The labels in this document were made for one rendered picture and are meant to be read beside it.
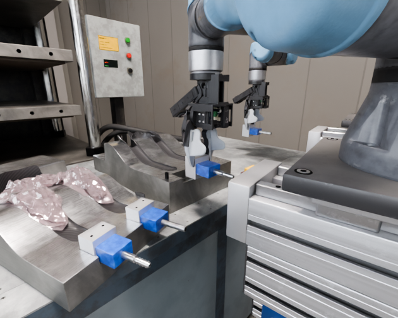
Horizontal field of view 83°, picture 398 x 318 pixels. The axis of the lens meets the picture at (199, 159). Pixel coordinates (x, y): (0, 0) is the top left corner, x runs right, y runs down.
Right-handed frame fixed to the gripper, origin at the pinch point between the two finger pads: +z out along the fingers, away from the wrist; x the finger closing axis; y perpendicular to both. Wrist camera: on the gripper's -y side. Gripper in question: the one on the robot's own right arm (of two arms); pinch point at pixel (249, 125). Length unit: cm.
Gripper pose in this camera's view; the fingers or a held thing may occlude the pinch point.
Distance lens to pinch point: 110.6
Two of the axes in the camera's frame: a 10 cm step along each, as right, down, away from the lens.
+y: 7.7, 1.9, -6.1
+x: 6.4, -2.3, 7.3
